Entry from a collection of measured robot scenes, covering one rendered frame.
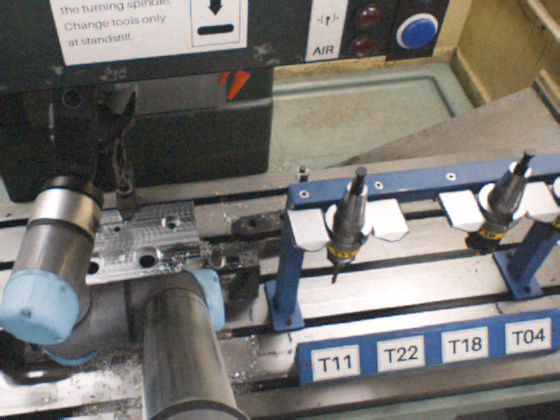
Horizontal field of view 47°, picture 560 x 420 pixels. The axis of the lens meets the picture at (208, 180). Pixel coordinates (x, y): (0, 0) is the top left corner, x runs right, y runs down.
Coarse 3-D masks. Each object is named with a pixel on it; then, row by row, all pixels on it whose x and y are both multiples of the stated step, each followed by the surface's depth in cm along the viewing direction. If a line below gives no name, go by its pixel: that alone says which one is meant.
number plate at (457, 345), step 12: (444, 336) 105; (456, 336) 105; (468, 336) 105; (480, 336) 105; (444, 348) 105; (456, 348) 105; (468, 348) 106; (480, 348) 106; (444, 360) 106; (456, 360) 106
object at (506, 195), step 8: (512, 168) 83; (504, 176) 85; (512, 176) 83; (520, 176) 83; (528, 176) 83; (496, 184) 87; (504, 184) 85; (512, 184) 84; (520, 184) 83; (496, 192) 86; (504, 192) 85; (512, 192) 85; (520, 192) 84; (488, 200) 88; (496, 200) 87; (504, 200) 86; (512, 200) 85; (520, 200) 86; (496, 208) 87; (504, 208) 87; (512, 208) 86
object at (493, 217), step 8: (480, 192) 89; (488, 192) 89; (480, 200) 89; (480, 208) 89; (488, 208) 88; (520, 208) 88; (488, 216) 88; (496, 216) 87; (504, 216) 88; (512, 216) 87; (520, 216) 87; (488, 224) 89; (496, 224) 88; (504, 224) 89; (512, 224) 88
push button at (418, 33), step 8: (408, 24) 55; (416, 24) 55; (424, 24) 55; (432, 24) 55; (408, 32) 55; (416, 32) 55; (424, 32) 55; (432, 32) 56; (408, 40) 56; (416, 40) 56; (424, 40) 56
